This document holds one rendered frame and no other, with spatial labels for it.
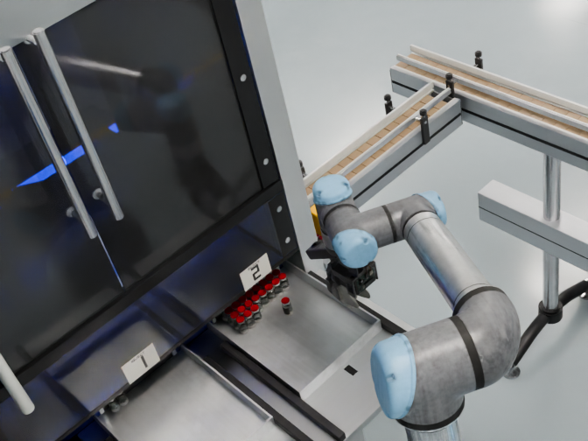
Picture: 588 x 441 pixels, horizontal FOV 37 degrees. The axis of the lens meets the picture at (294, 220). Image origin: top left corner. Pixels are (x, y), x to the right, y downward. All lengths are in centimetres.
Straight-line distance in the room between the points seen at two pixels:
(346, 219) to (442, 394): 46
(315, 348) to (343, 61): 276
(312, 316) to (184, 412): 38
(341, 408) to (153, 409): 43
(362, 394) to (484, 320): 67
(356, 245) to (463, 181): 218
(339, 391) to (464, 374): 69
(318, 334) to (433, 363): 80
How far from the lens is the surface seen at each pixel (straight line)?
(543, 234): 278
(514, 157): 385
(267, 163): 192
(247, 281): 204
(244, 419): 196
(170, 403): 204
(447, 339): 131
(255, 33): 178
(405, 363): 129
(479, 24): 476
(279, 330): 210
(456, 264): 147
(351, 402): 194
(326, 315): 210
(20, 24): 149
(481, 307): 135
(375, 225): 162
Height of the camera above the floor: 244
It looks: 41 degrees down
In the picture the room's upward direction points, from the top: 14 degrees counter-clockwise
